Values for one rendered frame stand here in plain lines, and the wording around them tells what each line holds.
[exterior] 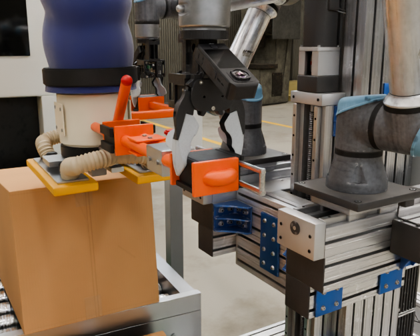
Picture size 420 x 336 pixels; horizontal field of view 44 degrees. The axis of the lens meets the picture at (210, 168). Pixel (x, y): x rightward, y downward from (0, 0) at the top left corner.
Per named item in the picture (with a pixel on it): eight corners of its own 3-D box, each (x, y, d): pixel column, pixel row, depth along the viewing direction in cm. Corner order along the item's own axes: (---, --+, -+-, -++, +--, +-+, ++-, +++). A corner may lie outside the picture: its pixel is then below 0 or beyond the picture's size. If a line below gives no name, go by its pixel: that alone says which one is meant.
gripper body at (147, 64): (143, 80, 157) (142, 39, 154) (133, 78, 164) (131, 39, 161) (166, 79, 161) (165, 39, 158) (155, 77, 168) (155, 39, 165)
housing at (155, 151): (145, 169, 92) (143, 144, 91) (179, 165, 95) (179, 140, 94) (160, 177, 86) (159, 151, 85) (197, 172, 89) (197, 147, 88)
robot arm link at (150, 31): (131, 24, 161) (155, 24, 164) (131, 39, 162) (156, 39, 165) (140, 24, 154) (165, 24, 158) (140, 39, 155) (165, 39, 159)
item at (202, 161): (169, 184, 80) (169, 153, 79) (211, 178, 84) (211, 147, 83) (194, 198, 73) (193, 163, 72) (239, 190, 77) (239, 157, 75)
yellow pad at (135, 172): (95, 158, 149) (94, 141, 148) (129, 154, 154) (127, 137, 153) (137, 185, 120) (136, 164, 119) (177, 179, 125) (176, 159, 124)
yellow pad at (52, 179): (26, 166, 141) (25, 147, 139) (63, 161, 145) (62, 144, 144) (53, 197, 111) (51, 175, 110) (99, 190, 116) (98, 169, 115)
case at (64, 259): (-1, 276, 195) (-13, 171, 189) (103, 256, 213) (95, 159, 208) (24, 335, 142) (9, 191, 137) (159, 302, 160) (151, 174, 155)
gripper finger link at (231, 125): (234, 155, 86) (216, 105, 83) (254, 162, 81) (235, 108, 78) (219, 164, 85) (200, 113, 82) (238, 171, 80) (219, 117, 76)
